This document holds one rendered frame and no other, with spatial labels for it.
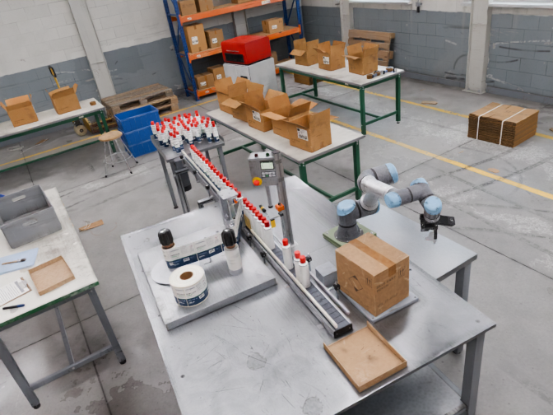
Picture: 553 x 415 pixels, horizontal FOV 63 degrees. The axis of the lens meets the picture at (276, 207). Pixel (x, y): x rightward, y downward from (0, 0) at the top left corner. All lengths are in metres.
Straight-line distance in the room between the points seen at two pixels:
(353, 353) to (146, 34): 8.65
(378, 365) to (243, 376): 0.63
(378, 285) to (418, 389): 0.86
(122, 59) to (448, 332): 8.66
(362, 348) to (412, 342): 0.24
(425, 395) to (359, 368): 0.78
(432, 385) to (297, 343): 0.96
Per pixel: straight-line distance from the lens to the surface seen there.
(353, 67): 6.93
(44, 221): 4.03
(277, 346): 2.37
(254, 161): 2.73
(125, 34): 10.00
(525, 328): 3.72
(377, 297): 2.36
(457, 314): 2.52
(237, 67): 8.20
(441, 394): 2.96
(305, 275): 2.52
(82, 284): 3.31
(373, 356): 2.28
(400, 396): 2.92
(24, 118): 7.71
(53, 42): 9.76
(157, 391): 3.51
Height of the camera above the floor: 2.56
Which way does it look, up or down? 30 degrees down
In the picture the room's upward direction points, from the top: 9 degrees counter-clockwise
